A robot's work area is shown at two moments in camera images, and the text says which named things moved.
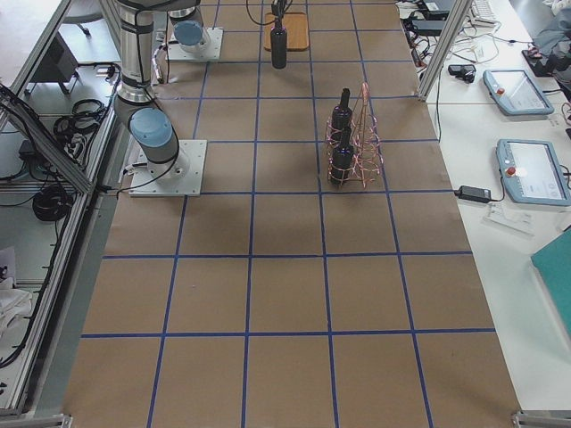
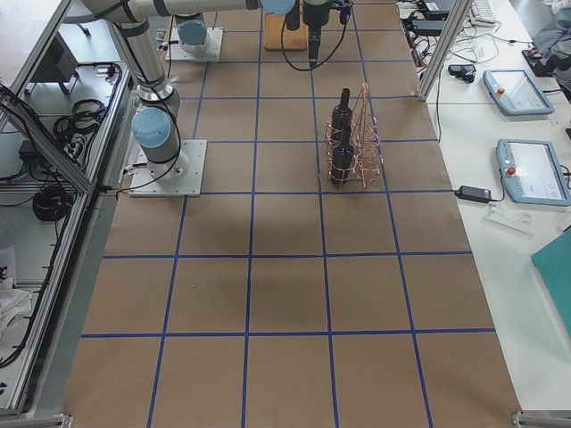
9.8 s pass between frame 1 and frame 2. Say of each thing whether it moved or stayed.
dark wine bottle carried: moved
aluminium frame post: stayed
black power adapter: stayed
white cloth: stayed
